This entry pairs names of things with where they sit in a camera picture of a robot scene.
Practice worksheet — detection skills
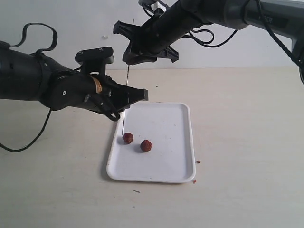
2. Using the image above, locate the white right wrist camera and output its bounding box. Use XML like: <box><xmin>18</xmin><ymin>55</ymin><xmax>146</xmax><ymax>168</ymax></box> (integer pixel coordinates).
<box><xmin>138</xmin><ymin>0</ymin><xmax>170</xmax><ymax>12</ymax></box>

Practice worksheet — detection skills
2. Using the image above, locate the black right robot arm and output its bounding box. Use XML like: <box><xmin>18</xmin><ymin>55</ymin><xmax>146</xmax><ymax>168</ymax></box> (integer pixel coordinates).
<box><xmin>113</xmin><ymin>0</ymin><xmax>304</xmax><ymax>75</ymax></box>

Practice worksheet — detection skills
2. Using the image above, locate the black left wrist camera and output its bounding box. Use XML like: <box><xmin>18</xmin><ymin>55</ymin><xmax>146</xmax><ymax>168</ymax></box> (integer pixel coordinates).
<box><xmin>75</xmin><ymin>47</ymin><xmax>114</xmax><ymax>75</ymax></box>

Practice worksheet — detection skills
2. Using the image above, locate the white rectangular tray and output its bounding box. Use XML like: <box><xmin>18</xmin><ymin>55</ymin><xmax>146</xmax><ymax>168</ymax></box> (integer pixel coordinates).
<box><xmin>106</xmin><ymin>102</ymin><xmax>196</xmax><ymax>184</ymax></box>

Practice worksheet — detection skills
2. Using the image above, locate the thin metal skewer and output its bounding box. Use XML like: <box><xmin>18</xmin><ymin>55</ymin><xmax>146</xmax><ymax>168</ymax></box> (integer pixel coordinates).
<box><xmin>122</xmin><ymin>18</ymin><xmax>135</xmax><ymax>135</ymax></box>

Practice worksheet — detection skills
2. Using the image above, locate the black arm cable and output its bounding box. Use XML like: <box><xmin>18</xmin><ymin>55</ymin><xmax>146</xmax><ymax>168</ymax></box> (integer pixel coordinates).
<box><xmin>0</xmin><ymin>22</ymin><xmax>58</xmax><ymax>152</ymax></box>
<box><xmin>142</xmin><ymin>0</ymin><xmax>304</xmax><ymax>69</ymax></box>

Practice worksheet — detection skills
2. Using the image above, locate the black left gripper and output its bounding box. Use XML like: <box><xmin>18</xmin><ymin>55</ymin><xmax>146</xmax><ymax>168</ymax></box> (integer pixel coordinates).
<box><xmin>40</xmin><ymin>70</ymin><xmax>149</xmax><ymax>121</ymax></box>

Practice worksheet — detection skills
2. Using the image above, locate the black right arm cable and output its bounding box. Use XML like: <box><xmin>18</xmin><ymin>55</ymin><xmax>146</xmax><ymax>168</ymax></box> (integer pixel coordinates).
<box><xmin>142</xmin><ymin>0</ymin><xmax>304</xmax><ymax>69</ymax></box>

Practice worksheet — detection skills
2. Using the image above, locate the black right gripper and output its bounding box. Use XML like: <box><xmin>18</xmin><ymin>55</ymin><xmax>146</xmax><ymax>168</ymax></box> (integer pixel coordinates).
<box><xmin>113</xmin><ymin>16</ymin><xmax>179</xmax><ymax>64</ymax></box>

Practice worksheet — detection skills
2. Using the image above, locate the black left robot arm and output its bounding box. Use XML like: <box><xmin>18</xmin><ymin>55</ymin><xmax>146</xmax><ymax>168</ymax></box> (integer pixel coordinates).
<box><xmin>0</xmin><ymin>42</ymin><xmax>148</xmax><ymax>122</ymax></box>

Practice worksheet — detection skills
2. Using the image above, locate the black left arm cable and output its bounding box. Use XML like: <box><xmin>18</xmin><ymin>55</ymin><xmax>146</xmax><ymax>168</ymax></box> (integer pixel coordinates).
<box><xmin>0</xmin><ymin>22</ymin><xmax>58</xmax><ymax>152</ymax></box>

